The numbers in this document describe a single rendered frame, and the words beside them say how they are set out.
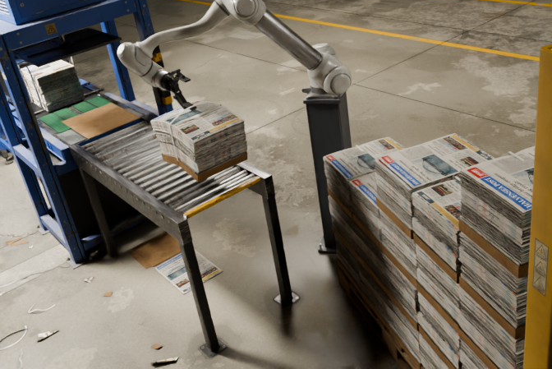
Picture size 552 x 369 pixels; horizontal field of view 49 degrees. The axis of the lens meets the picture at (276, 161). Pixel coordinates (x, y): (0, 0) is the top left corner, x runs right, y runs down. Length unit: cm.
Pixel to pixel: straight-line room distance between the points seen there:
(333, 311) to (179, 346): 83
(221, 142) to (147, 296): 131
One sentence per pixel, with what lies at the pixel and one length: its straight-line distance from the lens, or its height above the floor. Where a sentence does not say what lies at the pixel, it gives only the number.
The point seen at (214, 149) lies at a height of 106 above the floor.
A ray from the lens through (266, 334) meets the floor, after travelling 331.
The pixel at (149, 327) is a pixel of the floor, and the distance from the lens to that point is 356.
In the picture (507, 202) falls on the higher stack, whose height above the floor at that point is 129.
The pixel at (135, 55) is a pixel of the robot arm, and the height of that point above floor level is 146.
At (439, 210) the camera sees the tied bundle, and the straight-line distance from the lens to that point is 216.
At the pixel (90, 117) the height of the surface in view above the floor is 80.
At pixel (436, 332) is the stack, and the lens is 253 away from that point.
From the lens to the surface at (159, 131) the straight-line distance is 299.
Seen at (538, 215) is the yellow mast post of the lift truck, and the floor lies 150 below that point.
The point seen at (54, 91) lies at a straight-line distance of 464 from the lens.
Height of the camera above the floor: 225
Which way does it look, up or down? 27 degrees down
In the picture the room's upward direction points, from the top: 10 degrees counter-clockwise
